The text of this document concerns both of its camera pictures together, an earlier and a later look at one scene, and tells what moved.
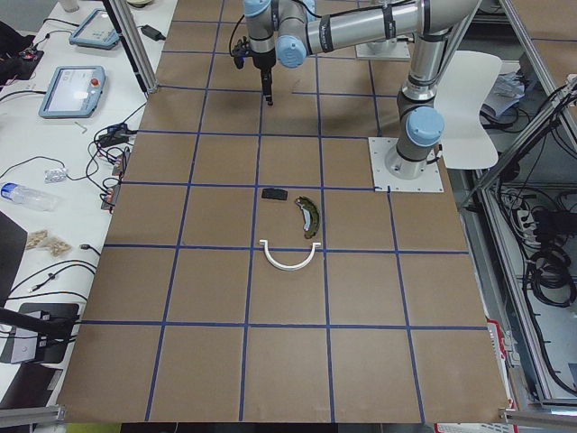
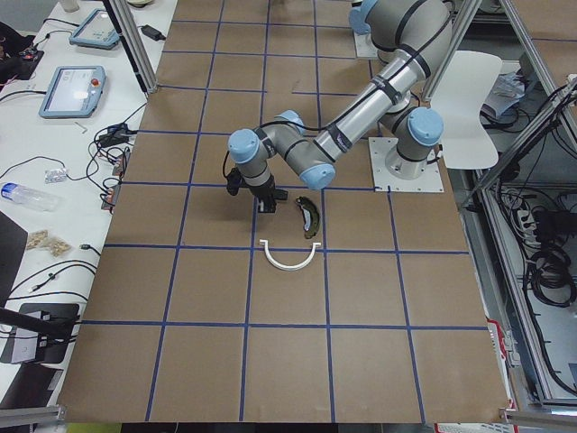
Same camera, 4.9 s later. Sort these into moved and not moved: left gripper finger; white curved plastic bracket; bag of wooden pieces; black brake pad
Moved: left gripper finger
Not moved: bag of wooden pieces; black brake pad; white curved plastic bracket
